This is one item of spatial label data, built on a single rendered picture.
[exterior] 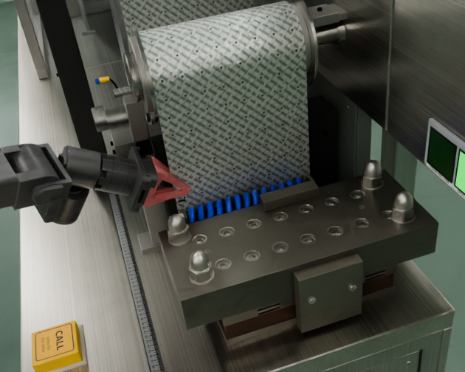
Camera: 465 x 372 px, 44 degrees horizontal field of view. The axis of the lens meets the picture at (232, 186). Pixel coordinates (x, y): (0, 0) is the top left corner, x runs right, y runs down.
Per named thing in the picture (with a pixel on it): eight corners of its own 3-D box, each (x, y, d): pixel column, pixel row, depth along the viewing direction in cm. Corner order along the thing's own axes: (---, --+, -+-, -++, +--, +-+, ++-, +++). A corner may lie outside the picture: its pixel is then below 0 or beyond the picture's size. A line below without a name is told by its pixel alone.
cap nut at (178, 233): (166, 234, 90) (161, 212, 88) (188, 228, 91) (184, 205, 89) (170, 248, 88) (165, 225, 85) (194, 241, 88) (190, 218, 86)
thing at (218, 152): (178, 216, 96) (159, 119, 86) (308, 181, 101) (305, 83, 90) (179, 218, 96) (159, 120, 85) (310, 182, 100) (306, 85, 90)
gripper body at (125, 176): (140, 215, 87) (92, 207, 84) (130, 180, 95) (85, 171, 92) (155, 179, 85) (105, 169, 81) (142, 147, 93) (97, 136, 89)
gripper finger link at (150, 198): (185, 215, 93) (130, 205, 89) (176, 192, 99) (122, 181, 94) (201, 180, 90) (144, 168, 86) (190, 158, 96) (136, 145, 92)
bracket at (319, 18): (300, 18, 93) (300, 6, 92) (333, 11, 94) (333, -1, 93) (313, 28, 89) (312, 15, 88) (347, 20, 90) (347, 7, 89)
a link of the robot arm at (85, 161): (61, 162, 80) (61, 136, 84) (48, 195, 84) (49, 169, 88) (109, 171, 83) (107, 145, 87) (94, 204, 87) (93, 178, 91)
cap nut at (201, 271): (186, 271, 83) (181, 248, 81) (210, 264, 84) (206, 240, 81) (193, 288, 80) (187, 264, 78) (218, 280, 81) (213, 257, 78)
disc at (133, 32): (142, 94, 97) (124, 10, 88) (145, 94, 98) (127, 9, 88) (160, 140, 86) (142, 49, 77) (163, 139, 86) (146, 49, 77)
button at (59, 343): (35, 342, 92) (30, 331, 91) (79, 328, 94) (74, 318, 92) (36, 376, 87) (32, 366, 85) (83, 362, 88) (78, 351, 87)
